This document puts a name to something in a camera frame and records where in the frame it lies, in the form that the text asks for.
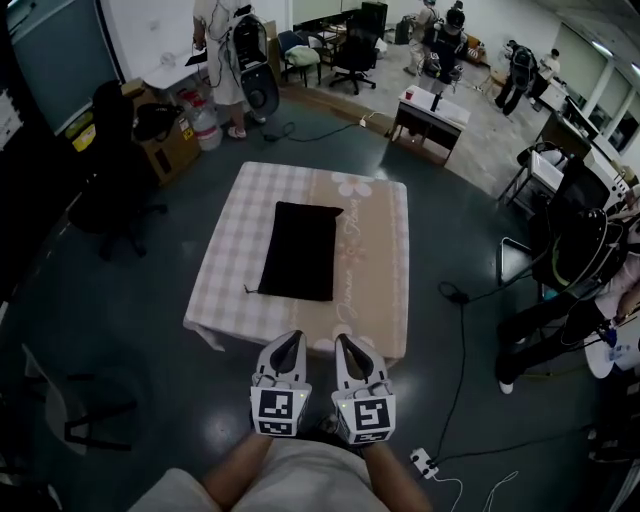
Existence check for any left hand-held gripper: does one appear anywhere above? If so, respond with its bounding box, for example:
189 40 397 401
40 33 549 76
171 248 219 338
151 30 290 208
248 328 314 438

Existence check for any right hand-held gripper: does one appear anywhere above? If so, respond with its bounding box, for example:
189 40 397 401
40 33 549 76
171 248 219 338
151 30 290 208
330 332 399 447

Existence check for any black drawstring bag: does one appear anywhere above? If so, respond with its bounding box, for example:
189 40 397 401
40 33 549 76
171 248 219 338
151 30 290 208
242 200 346 303

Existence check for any person's right forearm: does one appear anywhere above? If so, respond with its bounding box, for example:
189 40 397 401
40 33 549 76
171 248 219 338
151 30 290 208
361 441 435 512

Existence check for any person's left forearm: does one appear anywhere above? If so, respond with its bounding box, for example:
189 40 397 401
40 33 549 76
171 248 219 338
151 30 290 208
201 431 277 507

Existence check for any white power strip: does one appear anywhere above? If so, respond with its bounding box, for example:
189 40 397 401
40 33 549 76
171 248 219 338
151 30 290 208
409 447 442 480

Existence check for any person's light t-shirt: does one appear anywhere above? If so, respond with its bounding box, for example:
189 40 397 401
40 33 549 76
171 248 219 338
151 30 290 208
126 436 402 512

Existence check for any table with checked tablecloth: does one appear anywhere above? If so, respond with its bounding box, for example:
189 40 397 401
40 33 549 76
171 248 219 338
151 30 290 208
181 160 411 370

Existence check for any grey chair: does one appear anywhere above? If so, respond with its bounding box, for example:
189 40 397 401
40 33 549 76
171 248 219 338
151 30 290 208
18 343 140 457

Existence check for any brown cardboard box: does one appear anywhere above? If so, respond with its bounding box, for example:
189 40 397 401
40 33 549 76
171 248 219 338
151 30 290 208
121 78 205 190

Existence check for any clear water jug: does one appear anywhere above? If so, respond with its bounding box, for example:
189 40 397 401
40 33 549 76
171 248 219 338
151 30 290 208
176 87 207 115
191 106 225 153

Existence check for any small white desk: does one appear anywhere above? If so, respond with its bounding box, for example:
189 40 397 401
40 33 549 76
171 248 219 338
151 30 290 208
388 83 473 170

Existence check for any black office chair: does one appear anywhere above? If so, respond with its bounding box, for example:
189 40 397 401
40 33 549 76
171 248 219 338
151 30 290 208
66 78 170 265
327 16 380 97

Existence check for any black handbag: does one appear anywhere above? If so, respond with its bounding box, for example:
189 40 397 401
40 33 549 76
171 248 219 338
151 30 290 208
132 101 186 145

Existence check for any black mesh chair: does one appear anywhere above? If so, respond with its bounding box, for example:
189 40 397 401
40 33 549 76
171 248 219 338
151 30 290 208
496 156 627 302

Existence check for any dark armchair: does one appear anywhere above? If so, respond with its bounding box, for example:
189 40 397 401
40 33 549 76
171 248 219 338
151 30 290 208
276 29 325 90

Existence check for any yellow box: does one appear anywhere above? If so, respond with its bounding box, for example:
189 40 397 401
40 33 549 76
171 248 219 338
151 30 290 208
63 111 100 155

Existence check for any grey hard-shell backpack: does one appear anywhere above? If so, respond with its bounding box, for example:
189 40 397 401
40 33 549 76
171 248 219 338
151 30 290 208
231 12 281 115

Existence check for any brown wooden desk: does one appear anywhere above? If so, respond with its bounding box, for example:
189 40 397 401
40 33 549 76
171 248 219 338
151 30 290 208
536 108 595 162

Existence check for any long white desk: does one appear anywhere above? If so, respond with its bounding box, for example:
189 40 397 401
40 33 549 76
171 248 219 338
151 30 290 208
141 58 212 95

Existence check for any pale green cloth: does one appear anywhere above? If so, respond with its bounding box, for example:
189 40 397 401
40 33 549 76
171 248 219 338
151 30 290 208
283 44 322 67

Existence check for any black cabinet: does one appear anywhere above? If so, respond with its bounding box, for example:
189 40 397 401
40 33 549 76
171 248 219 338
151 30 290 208
360 0 391 39

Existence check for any black floor cable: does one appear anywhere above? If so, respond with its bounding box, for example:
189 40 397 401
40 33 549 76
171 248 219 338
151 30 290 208
433 280 602 462
258 118 365 145

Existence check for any white floor cable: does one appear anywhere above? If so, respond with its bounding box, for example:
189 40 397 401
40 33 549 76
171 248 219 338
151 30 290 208
433 468 522 512

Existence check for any white metal-frame table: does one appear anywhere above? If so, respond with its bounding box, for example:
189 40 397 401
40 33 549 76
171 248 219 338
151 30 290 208
498 141 577 222

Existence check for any dark teal wall board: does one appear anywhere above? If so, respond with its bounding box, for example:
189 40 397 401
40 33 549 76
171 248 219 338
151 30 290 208
8 0 125 137

